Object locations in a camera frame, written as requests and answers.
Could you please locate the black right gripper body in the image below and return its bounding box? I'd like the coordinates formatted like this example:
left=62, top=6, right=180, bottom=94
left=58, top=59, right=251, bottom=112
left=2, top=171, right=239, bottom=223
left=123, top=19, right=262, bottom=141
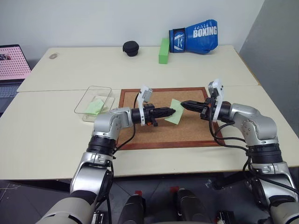
left=199, top=97, right=219, bottom=121

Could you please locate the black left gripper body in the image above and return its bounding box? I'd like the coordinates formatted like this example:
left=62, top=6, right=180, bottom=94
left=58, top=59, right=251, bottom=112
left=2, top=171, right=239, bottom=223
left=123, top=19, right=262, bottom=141
left=142, top=104, right=164, bottom=127

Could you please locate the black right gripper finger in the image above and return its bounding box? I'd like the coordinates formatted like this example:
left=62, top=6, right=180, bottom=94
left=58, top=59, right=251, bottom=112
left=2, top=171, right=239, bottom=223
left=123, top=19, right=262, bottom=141
left=181, top=100, right=205, bottom=107
left=183, top=106, right=204, bottom=113

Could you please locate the green paper note with numbers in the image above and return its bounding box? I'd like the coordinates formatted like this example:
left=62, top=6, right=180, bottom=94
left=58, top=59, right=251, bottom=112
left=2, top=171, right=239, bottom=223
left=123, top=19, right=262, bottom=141
left=164, top=98, right=185, bottom=125

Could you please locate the green note pile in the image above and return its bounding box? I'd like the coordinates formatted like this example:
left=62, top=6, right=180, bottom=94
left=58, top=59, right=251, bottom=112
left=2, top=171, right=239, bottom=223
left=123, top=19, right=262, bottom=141
left=84, top=98, right=106, bottom=116

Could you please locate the clear plastic tray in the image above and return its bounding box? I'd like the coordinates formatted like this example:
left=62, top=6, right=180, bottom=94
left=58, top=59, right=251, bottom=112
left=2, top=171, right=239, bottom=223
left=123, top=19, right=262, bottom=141
left=74, top=85, right=117, bottom=123

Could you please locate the green foam block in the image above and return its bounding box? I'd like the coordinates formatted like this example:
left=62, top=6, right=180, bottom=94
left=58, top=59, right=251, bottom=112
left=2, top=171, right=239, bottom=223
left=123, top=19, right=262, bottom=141
left=158, top=38, right=171, bottom=64

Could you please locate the blue boxing glove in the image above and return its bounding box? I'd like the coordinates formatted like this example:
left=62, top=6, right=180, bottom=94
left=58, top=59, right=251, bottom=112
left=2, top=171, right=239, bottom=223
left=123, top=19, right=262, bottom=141
left=169, top=18, right=219, bottom=55

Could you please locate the black round zip case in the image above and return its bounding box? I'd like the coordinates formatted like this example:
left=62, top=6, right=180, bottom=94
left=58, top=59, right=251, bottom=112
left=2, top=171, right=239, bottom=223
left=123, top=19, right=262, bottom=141
left=122, top=41, right=140, bottom=57

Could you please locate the dark rounded shape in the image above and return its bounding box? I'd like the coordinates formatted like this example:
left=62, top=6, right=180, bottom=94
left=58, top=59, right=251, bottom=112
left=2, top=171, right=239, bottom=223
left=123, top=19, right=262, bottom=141
left=174, top=188, right=207, bottom=224
left=119, top=194, right=147, bottom=224

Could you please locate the laptop with pink screen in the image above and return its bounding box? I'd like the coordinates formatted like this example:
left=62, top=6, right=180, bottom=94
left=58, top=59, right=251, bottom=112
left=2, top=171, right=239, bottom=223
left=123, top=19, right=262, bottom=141
left=0, top=44, right=32, bottom=117

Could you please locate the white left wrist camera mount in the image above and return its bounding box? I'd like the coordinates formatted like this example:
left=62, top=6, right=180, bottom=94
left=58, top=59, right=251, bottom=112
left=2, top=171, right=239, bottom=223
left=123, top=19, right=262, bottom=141
left=137, top=84, right=153, bottom=127

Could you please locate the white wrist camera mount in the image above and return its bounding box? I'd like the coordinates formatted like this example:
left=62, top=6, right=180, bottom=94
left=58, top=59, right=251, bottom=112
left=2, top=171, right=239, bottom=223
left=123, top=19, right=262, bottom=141
left=137, top=84, right=153, bottom=127
left=207, top=78, right=225, bottom=122

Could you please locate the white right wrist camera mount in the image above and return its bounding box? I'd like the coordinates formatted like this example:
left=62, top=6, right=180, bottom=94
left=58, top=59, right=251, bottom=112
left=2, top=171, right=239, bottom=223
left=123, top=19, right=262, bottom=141
left=207, top=78, right=225, bottom=122

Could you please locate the cork board with wooden frame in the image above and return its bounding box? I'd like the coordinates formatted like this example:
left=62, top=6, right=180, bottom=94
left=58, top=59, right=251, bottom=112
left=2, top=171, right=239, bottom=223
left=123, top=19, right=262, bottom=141
left=118, top=87, right=226, bottom=151

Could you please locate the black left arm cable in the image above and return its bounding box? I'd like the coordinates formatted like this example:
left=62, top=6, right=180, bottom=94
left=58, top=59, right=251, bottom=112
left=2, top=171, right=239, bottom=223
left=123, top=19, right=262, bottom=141
left=102, top=91, right=141, bottom=220

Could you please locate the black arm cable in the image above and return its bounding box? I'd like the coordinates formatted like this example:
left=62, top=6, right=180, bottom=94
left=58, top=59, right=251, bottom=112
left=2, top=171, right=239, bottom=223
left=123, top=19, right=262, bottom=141
left=209, top=118, right=299, bottom=194
left=102, top=91, right=141, bottom=220

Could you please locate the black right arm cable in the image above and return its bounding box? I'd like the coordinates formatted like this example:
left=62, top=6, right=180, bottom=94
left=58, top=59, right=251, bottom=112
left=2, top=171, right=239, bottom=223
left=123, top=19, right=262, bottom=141
left=209, top=118, right=299, bottom=194

